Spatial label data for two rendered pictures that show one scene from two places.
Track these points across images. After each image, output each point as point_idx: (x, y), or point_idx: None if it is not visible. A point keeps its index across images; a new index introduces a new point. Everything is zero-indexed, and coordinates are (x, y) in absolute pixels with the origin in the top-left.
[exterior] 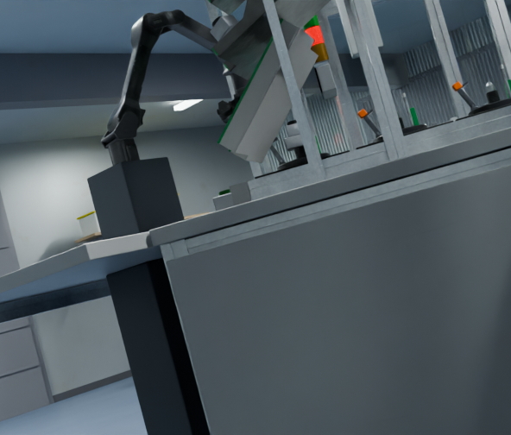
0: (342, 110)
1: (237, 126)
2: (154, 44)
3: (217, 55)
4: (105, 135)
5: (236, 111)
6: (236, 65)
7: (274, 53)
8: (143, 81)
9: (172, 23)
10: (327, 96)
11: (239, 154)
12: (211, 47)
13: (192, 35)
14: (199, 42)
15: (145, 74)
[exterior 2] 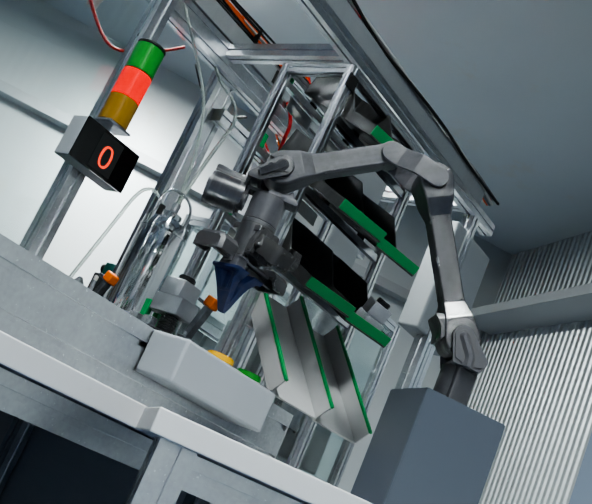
0: (62, 198)
1: (356, 418)
2: (421, 216)
3: (310, 177)
4: (481, 352)
5: (360, 403)
6: (348, 323)
7: (338, 354)
8: (433, 274)
9: (398, 182)
10: (81, 166)
11: (322, 411)
12: (325, 175)
13: (359, 171)
14: (344, 171)
15: (431, 262)
